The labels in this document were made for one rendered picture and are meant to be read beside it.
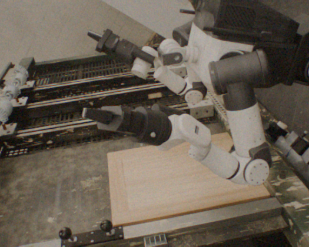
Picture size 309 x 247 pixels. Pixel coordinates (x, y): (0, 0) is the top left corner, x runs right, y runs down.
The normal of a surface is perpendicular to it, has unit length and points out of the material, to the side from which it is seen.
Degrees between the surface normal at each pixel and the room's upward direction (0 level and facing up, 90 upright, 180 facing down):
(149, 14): 90
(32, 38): 90
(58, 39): 90
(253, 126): 90
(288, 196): 52
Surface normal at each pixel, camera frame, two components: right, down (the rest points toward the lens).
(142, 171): -0.10, -0.86
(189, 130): 0.59, -0.36
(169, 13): 0.07, 0.61
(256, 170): 0.33, 0.20
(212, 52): -0.62, 0.29
